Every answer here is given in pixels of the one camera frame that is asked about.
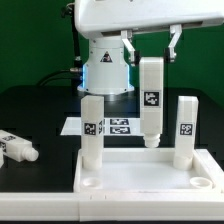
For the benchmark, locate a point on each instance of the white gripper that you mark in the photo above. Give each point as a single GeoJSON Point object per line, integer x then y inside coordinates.
{"type": "Point", "coordinates": [104, 18]}

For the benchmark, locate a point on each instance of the white desk top tray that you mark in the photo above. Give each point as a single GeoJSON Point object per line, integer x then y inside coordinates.
{"type": "Point", "coordinates": [142, 171]}

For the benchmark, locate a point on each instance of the white marker sheet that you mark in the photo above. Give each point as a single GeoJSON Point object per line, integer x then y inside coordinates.
{"type": "Point", "coordinates": [74, 126]}

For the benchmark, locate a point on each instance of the white front fence bar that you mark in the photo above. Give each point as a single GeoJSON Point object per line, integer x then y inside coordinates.
{"type": "Point", "coordinates": [115, 207]}

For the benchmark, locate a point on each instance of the black camera stand pole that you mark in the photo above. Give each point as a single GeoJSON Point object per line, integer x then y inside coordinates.
{"type": "Point", "coordinates": [76, 79]}

